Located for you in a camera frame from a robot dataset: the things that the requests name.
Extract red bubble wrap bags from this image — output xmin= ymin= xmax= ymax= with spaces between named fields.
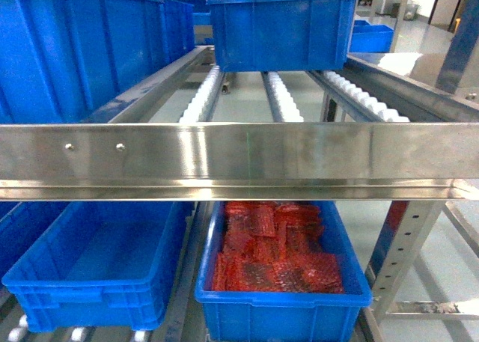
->
xmin=211 ymin=201 xmax=344 ymax=294

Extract blue bin with red bags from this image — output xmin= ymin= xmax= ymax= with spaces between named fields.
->
xmin=195 ymin=201 xmax=373 ymax=341

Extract steel shelf rack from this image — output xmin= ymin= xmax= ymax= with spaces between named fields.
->
xmin=0 ymin=0 xmax=479 ymax=342

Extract blue bin on upper shelf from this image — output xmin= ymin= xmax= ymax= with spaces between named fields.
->
xmin=207 ymin=0 xmax=357 ymax=72

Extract large blue bin upper left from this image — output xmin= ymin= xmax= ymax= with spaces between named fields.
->
xmin=1 ymin=0 xmax=195 ymax=124

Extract empty blue bin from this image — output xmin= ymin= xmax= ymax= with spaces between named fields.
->
xmin=2 ymin=201 xmax=195 ymax=332

